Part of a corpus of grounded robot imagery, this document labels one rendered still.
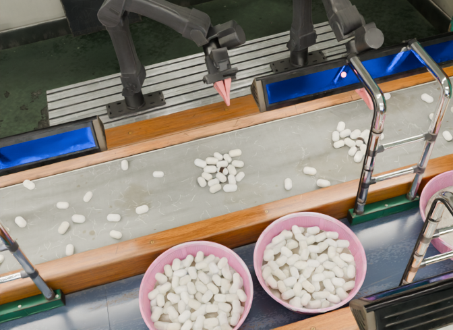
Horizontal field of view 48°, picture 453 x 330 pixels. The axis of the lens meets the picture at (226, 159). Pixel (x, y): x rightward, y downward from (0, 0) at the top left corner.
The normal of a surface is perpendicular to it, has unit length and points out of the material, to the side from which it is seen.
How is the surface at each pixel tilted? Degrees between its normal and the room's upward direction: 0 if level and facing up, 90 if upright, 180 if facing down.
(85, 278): 90
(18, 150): 58
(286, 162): 0
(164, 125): 0
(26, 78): 0
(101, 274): 90
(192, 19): 25
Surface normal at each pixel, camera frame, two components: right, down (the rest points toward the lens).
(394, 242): -0.07, -0.65
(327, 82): 0.18, 0.26
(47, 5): 0.29, 0.70
